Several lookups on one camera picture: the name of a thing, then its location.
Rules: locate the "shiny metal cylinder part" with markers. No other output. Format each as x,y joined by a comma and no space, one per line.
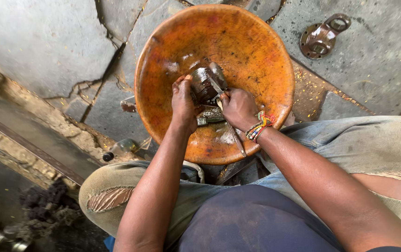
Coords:
8,241

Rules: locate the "long metal scraper blade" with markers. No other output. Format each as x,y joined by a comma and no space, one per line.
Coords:
232,129

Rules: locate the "dark oily rag heap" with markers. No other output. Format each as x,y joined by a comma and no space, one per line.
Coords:
48,206

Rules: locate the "dark greasy metal part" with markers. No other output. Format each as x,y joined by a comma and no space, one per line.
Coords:
205,84

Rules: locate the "person's right fingers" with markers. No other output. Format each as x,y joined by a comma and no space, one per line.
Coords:
225,99

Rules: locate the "orange plastic basin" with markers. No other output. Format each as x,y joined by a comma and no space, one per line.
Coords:
218,80

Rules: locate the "flat rusty metal bar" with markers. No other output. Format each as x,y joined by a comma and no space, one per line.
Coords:
32,147

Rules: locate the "person's left hand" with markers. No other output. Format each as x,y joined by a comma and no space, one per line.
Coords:
183,101

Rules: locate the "clear plastic bottle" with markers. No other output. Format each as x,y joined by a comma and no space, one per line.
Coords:
121,148

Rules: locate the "person's torn jeans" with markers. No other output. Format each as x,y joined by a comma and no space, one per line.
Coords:
344,154

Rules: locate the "person's dark blue shirt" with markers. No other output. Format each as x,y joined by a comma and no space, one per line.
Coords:
256,220

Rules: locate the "person's right hand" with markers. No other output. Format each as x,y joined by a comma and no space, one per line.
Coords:
239,108

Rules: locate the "brown metal flange bracket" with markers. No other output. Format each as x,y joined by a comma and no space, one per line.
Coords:
321,36

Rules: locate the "small greasy metal piece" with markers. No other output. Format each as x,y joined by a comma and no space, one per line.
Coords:
208,115

